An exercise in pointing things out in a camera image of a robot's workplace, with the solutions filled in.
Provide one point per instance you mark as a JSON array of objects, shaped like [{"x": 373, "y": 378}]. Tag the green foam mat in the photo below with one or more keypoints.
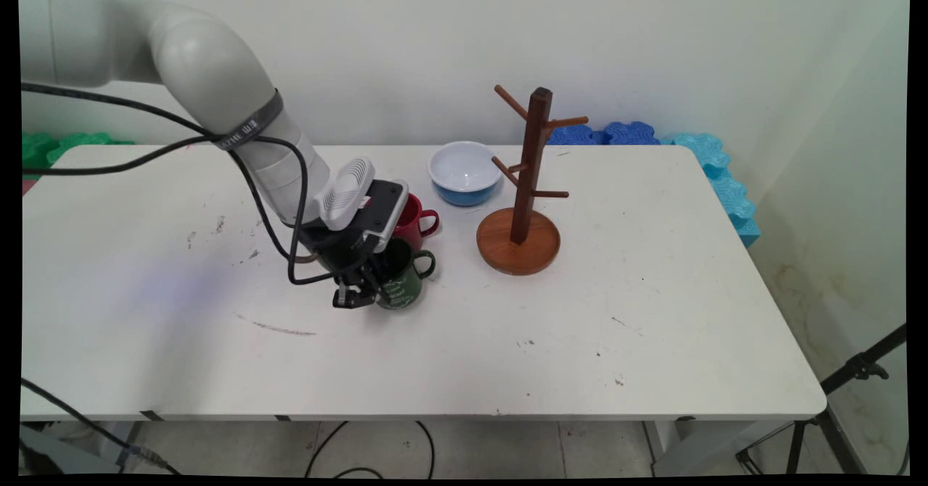
[{"x": 65, "y": 146}]

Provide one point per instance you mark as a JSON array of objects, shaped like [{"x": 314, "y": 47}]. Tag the dark red ceramic mug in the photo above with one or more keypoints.
[{"x": 415, "y": 221}]

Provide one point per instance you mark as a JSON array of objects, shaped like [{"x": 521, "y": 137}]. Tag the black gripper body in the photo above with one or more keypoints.
[{"x": 341, "y": 250}]

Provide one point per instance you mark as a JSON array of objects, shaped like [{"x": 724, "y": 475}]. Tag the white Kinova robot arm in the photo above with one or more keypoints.
[{"x": 203, "y": 65}]

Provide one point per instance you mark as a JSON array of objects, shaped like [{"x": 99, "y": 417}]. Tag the brown wooden mug tree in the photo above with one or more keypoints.
[{"x": 533, "y": 181}]

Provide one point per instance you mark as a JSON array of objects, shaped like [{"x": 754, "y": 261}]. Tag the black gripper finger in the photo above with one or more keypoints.
[
  {"x": 380, "y": 279},
  {"x": 351, "y": 299}
]

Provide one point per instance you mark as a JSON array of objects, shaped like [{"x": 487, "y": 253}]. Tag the blue bowl white inside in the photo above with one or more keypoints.
[{"x": 462, "y": 167}]

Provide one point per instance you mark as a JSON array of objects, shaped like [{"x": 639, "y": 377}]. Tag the dark blue foam mat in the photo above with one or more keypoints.
[
  {"x": 573, "y": 136},
  {"x": 632, "y": 133}
]

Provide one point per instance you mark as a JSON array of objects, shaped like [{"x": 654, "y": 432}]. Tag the black tripod stand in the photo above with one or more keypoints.
[{"x": 859, "y": 366}]

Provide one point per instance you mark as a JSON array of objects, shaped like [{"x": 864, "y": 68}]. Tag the black and white camera box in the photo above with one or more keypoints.
[{"x": 380, "y": 210}]

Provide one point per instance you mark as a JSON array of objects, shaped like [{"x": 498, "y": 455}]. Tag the cyan foam mat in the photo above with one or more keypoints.
[{"x": 732, "y": 196}]

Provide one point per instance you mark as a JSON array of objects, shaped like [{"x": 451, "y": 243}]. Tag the dark green printed mug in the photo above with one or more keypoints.
[{"x": 406, "y": 283}]

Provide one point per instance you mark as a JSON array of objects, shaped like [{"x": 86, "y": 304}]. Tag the white table leg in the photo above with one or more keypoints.
[{"x": 663, "y": 446}]

